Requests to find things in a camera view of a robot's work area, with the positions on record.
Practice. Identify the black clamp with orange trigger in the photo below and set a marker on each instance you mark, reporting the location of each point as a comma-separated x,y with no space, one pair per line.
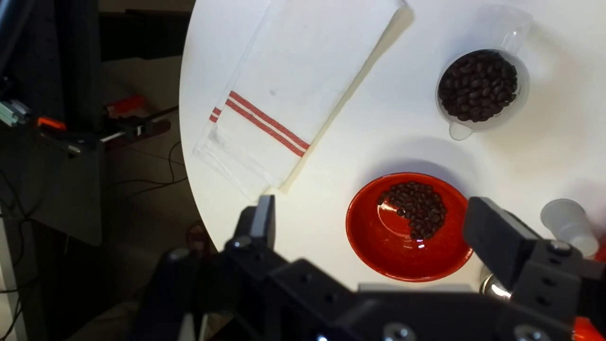
49,124
125,107

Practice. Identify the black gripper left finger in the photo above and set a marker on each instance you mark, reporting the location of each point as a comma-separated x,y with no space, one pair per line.
265,221

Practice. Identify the empty red bowl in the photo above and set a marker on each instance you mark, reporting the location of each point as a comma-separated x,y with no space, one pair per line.
600,253

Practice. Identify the dark coffee beans heap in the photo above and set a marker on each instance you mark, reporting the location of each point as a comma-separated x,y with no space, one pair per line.
422,210
477,86

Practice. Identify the small grey shaker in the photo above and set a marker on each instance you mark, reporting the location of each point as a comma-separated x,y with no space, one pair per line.
568,225

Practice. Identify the red bowl with coffee beans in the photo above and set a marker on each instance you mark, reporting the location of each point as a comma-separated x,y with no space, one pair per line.
379,253

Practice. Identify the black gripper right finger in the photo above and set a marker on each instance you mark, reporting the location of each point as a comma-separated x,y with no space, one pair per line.
504,247

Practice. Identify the white towel with red stripes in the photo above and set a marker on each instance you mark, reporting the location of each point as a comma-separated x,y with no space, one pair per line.
295,69

